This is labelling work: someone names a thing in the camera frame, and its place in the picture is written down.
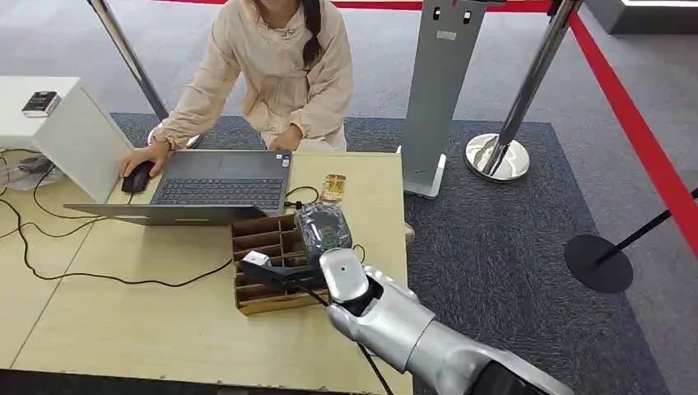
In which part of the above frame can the person's left hand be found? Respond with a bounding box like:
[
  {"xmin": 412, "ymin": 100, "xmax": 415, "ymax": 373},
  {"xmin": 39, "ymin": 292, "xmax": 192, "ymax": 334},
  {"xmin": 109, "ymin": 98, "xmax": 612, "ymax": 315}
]
[{"xmin": 268, "ymin": 123, "xmax": 305, "ymax": 153}]

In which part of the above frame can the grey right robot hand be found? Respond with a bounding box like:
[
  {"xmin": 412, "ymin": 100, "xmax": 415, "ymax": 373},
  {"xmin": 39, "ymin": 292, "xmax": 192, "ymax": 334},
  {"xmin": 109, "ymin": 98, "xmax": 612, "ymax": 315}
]
[{"xmin": 294, "ymin": 202, "xmax": 355, "ymax": 269}]

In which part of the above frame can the person's right hand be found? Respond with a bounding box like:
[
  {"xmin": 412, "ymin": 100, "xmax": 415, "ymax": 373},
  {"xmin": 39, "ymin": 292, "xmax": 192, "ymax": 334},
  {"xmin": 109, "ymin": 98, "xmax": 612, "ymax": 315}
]
[{"xmin": 119, "ymin": 140, "xmax": 172, "ymax": 179}]

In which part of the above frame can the black computer mouse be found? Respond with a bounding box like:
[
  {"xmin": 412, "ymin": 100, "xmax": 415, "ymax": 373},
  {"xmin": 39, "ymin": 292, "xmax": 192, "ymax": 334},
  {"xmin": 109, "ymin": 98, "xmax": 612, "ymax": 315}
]
[{"xmin": 120, "ymin": 160, "xmax": 157, "ymax": 195}]

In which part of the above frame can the wooden card box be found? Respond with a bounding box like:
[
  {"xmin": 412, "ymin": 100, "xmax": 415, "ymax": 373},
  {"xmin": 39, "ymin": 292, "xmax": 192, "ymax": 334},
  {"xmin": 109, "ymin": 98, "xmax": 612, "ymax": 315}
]
[{"xmin": 230, "ymin": 212, "xmax": 332, "ymax": 318}]

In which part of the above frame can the person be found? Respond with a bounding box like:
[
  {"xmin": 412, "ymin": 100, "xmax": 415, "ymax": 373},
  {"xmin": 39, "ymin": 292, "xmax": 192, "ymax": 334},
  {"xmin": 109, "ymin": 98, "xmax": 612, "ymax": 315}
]
[{"xmin": 119, "ymin": 0, "xmax": 355, "ymax": 179}]

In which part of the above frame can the white cabinet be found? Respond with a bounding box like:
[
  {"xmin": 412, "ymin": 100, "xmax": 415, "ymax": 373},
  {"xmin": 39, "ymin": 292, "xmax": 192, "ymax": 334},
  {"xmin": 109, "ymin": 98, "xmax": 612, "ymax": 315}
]
[{"xmin": 0, "ymin": 75, "xmax": 137, "ymax": 205}]

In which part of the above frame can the grey laptop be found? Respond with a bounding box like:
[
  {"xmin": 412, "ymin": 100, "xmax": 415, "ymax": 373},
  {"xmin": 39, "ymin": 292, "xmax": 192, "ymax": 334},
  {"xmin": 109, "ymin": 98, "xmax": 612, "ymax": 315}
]
[{"xmin": 63, "ymin": 149, "xmax": 295, "ymax": 228}]

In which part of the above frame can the black power adapter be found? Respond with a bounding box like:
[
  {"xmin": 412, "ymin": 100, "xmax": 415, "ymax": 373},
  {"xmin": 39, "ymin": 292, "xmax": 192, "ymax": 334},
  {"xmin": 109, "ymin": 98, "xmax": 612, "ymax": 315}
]
[{"xmin": 17, "ymin": 156, "xmax": 54, "ymax": 175}]

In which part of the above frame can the black keypad device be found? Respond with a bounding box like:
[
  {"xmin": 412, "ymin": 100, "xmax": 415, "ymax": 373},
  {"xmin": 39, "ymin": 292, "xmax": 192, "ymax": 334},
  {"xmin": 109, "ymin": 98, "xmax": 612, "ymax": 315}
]
[{"xmin": 21, "ymin": 90, "xmax": 63, "ymax": 119}]

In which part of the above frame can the grey kiosk stand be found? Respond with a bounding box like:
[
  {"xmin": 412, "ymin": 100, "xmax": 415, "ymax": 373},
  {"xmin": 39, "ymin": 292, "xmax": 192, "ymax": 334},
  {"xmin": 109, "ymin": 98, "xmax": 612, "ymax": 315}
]
[{"xmin": 396, "ymin": 0, "xmax": 493, "ymax": 200}]

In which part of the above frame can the dark blue rug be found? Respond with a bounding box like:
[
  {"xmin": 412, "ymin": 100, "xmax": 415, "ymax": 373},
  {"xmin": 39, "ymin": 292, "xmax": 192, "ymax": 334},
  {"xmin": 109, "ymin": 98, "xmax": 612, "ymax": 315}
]
[{"xmin": 109, "ymin": 113, "xmax": 672, "ymax": 395}]

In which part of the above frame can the black round-base stand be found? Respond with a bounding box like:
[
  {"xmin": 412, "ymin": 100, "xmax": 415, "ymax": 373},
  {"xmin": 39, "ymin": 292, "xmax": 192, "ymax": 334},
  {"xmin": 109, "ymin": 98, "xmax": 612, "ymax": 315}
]
[{"xmin": 563, "ymin": 187, "xmax": 698, "ymax": 296}]

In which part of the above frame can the red barrier belt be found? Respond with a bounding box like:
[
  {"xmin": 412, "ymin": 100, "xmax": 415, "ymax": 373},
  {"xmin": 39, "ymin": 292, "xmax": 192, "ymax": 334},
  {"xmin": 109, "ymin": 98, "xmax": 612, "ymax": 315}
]
[{"xmin": 565, "ymin": 9, "xmax": 698, "ymax": 258}]

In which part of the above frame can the dark plinth with light strip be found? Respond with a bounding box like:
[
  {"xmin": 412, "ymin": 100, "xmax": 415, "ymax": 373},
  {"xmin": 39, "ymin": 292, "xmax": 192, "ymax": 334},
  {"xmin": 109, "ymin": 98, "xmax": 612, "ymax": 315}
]
[{"xmin": 582, "ymin": 0, "xmax": 698, "ymax": 37}]

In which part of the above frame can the short black laptop cable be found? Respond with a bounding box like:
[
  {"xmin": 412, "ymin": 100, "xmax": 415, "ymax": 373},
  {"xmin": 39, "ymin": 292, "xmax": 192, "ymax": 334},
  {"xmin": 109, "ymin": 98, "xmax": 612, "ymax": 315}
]
[{"xmin": 282, "ymin": 185, "xmax": 322, "ymax": 211}]

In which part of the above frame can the chrome stanchion post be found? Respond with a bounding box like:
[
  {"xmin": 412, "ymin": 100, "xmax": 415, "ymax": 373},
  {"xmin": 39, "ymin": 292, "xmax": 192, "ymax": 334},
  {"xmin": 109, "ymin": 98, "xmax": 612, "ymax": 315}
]
[
  {"xmin": 86, "ymin": 0, "xmax": 204, "ymax": 150},
  {"xmin": 463, "ymin": 0, "xmax": 580, "ymax": 184}
]

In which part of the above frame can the long black cable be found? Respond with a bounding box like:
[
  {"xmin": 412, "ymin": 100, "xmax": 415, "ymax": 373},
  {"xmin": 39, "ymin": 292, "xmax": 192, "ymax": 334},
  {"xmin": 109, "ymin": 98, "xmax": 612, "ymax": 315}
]
[{"xmin": 0, "ymin": 197, "xmax": 235, "ymax": 289}]

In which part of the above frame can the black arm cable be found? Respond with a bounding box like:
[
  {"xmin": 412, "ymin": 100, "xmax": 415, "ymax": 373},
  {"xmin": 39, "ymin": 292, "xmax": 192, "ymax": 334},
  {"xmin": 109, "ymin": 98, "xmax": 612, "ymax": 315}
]
[{"xmin": 301, "ymin": 282, "xmax": 396, "ymax": 395}]

